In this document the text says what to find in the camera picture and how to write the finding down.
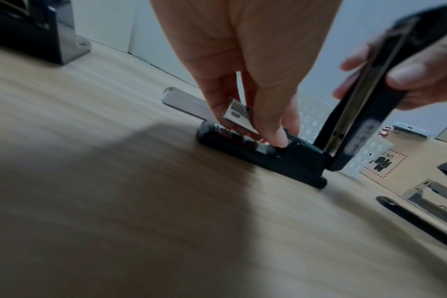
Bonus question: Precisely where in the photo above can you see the black stapler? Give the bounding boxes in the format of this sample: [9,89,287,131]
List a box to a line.
[196,2,447,190]
[376,195,447,254]

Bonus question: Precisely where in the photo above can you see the brown cardboard box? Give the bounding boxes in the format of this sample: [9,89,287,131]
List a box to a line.
[358,117,447,201]

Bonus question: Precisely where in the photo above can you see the person's right hand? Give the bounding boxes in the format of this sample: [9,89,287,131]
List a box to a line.
[333,27,447,111]

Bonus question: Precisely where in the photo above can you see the silver staple strip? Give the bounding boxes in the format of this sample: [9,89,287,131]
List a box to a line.
[221,98,262,136]
[162,86,210,121]

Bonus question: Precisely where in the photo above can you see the black metal stand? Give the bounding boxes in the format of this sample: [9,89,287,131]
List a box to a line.
[0,0,92,65]

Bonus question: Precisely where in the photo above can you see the white plastic device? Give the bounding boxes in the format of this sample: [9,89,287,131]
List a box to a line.
[392,122,431,139]

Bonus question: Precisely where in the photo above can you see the grey staple magazine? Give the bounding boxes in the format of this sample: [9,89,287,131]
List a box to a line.
[403,178,447,223]

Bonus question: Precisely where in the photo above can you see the person's left hand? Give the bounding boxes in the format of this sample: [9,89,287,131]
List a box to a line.
[150,0,344,148]

